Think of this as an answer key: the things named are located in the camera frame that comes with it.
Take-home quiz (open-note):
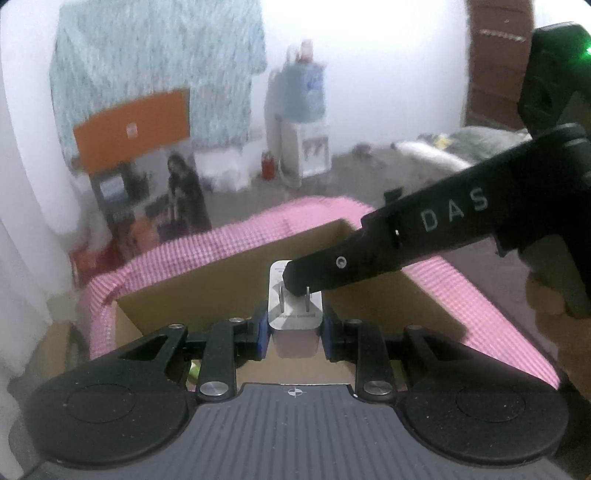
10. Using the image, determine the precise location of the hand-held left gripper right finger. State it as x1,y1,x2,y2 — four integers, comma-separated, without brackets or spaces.
321,309,468,406

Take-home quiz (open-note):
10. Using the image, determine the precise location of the blue floral cloth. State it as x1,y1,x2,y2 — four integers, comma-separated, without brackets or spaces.
48,0,269,160

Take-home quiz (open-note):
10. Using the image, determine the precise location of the person's right hand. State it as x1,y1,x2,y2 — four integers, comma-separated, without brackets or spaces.
525,272,591,393

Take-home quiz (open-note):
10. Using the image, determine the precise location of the red box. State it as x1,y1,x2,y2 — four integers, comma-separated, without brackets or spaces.
71,244,121,278

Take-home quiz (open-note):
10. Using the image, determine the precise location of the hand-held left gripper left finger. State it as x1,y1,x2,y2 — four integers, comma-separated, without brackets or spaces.
117,318,271,402

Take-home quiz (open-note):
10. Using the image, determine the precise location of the pink checked tablecloth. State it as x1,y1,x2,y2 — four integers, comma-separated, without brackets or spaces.
78,196,561,388

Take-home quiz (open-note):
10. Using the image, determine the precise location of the blue water bottle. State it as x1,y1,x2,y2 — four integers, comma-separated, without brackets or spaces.
279,62,326,123

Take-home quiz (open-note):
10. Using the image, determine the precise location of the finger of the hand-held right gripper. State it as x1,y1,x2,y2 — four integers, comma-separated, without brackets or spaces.
281,226,403,297

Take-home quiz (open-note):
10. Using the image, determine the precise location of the printed carton with orange flap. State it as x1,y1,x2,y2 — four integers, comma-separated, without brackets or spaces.
74,88,213,250

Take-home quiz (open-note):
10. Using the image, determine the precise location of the brown cardboard box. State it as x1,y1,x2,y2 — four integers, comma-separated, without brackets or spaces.
113,218,468,385

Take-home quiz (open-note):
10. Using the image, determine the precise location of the white water dispenser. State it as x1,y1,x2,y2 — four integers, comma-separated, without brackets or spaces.
265,69,331,181

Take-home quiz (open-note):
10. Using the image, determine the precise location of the white charger plug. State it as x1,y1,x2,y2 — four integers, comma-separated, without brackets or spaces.
268,259,326,358

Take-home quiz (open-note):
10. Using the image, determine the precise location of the white curtain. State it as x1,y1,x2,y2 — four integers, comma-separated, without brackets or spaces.
0,0,93,370

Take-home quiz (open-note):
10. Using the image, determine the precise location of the white plastic bag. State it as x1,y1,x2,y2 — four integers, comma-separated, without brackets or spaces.
203,152,251,191

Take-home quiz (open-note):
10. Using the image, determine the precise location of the brown wooden door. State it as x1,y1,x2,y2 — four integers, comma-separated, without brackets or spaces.
464,0,536,130

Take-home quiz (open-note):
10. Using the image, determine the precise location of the grey-green blanket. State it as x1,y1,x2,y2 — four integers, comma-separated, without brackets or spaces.
418,127,532,162

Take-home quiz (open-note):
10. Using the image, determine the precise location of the white fluffy cushion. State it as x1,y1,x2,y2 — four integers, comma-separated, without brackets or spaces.
390,138,472,171

